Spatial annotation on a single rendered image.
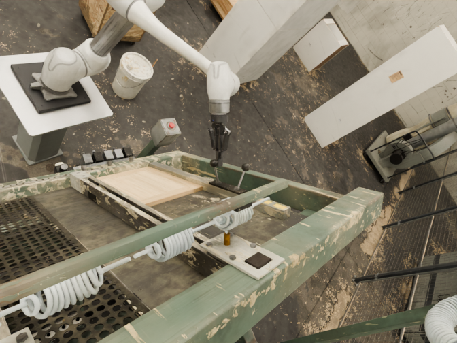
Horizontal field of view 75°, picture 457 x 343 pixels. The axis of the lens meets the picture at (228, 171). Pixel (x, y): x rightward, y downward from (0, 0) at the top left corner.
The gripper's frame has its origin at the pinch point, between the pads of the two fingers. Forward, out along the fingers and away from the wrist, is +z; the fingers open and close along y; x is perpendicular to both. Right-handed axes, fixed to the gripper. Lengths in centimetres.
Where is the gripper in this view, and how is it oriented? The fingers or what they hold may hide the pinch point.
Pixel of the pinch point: (219, 158)
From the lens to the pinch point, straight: 135.0
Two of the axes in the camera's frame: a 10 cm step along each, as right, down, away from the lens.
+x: -7.0, 2.0, -6.8
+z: 0.0, 9.6, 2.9
